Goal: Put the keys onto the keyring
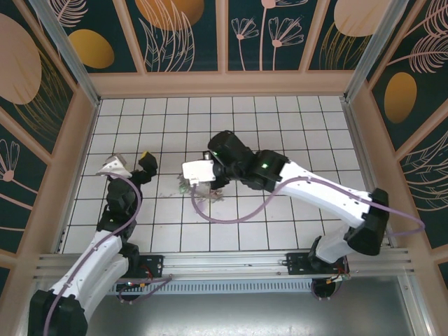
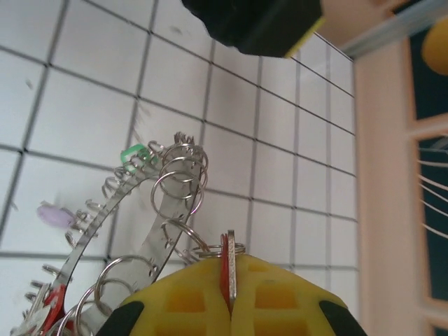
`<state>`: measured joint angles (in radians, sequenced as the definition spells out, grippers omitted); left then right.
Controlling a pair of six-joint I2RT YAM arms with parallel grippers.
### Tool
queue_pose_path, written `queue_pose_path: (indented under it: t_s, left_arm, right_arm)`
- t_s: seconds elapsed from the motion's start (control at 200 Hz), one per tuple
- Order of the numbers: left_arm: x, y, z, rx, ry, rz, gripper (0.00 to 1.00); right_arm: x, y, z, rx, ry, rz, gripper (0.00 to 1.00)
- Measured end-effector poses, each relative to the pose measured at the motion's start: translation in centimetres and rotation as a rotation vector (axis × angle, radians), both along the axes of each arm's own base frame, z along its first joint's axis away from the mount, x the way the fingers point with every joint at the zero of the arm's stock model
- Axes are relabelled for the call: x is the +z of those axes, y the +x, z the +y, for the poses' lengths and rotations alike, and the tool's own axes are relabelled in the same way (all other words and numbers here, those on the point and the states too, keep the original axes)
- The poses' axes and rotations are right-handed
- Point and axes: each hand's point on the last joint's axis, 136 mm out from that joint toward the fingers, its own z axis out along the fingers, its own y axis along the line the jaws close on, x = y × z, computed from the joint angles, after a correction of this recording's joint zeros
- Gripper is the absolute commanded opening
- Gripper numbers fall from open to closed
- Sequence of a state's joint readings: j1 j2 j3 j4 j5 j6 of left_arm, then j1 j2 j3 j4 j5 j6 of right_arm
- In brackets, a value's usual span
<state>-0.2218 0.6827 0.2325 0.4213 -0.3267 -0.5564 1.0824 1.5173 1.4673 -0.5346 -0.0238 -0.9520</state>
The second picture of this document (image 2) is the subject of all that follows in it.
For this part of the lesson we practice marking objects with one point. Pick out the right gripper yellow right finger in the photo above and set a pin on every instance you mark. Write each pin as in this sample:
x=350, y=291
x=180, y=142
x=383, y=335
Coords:
x=245, y=315

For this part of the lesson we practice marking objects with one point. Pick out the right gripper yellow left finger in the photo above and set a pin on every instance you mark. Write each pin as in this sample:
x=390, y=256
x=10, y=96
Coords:
x=210, y=280

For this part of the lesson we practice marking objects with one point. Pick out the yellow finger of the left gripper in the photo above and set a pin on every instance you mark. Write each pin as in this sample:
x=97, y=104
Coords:
x=262, y=24

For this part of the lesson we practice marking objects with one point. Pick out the red key tag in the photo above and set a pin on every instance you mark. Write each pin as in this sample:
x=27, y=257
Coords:
x=225, y=273
x=56, y=301

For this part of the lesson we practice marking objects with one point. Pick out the green key tag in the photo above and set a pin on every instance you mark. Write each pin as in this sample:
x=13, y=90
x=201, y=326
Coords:
x=131, y=154

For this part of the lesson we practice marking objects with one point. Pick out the lilac key tag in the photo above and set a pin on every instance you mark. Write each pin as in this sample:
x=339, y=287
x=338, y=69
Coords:
x=54, y=215

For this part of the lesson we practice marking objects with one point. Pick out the aluminium frame post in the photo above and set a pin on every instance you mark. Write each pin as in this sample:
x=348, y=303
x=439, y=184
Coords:
x=371, y=42

